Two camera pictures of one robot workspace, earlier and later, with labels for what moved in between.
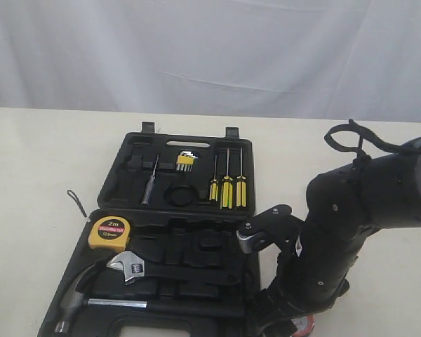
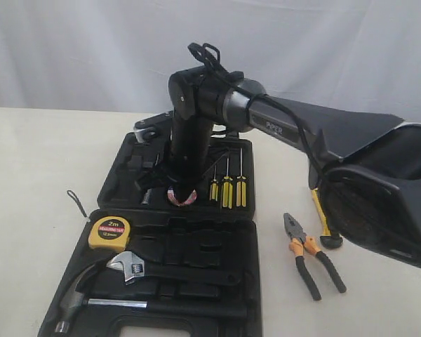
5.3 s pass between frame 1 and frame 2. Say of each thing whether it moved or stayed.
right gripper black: moved
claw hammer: stayed
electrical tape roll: moved
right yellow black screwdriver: stayed
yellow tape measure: stayed
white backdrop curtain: stayed
